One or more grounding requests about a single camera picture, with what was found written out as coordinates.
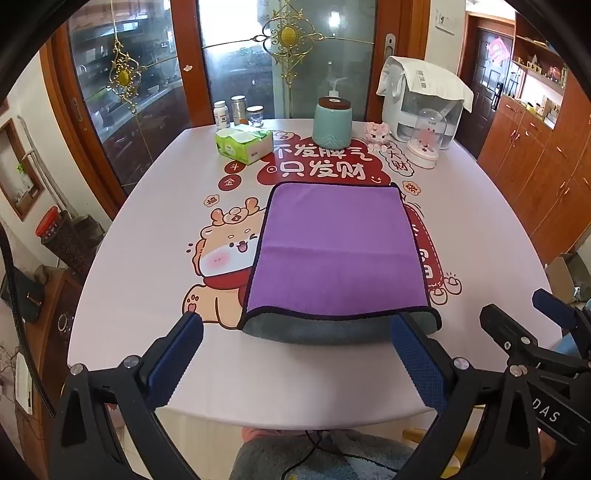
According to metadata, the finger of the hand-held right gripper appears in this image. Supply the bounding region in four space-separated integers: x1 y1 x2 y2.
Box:
532 288 591 356
479 304 591 377

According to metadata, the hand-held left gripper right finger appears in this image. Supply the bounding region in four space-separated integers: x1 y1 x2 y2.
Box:
390 313 544 480

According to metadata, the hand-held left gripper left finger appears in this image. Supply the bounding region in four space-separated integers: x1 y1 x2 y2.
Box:
48 311 205 480

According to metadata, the grey towel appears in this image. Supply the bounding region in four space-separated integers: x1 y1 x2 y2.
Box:
237 307 443 346

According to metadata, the purple towel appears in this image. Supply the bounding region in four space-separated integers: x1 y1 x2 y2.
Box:
244 181 431 320

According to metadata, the cardboard box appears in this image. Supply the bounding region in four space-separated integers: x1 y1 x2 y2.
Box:
545 253 591 306

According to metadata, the fluffy grey chair cushion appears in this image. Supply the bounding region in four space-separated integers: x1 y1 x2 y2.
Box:
233 428 428 480

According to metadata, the printed cartoon tablecloth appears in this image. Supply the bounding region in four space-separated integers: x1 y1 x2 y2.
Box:
67 117 566 432

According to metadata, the wooden side cabinet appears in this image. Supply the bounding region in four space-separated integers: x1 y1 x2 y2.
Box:
18 267 89 418

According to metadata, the white router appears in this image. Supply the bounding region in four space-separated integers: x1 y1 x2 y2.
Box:
14 355 36 414

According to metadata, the black bag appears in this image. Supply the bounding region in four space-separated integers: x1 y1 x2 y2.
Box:
8 272 45 322

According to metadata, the red lidded jar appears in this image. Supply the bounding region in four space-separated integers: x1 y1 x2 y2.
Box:
36 206 77 271

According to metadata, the glass dome ornament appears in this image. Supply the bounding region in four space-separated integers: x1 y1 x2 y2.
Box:
406 107 448 169

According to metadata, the green tissue box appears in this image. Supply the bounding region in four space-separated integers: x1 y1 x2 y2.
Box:
215 128 274 166

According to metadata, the wooden framed glass door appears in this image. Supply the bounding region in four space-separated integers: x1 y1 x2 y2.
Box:
41 0 197 206
178 0 430 130

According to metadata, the pink toy figure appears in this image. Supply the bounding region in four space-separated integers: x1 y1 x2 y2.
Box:
365 122 392 153

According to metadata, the dark brown entrance door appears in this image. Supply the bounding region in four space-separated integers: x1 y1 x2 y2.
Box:
475 27 514 112

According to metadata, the white water dispenser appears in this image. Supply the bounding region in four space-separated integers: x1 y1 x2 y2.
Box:
381 83 464 151

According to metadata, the teal ceramic jar wooden lid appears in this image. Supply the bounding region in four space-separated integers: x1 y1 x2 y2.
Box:
312 78 353 147

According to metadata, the white cloth cover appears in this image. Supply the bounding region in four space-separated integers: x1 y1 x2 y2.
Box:
376 56 475 112

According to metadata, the gold door ornament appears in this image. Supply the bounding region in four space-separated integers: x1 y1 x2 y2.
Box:
107 39 148 114
262 0 318 86

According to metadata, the wooden wall cabinet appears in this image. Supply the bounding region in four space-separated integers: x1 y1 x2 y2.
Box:
478 0 591 265

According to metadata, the black cable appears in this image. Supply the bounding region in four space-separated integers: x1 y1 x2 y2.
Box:
277 429 345 480

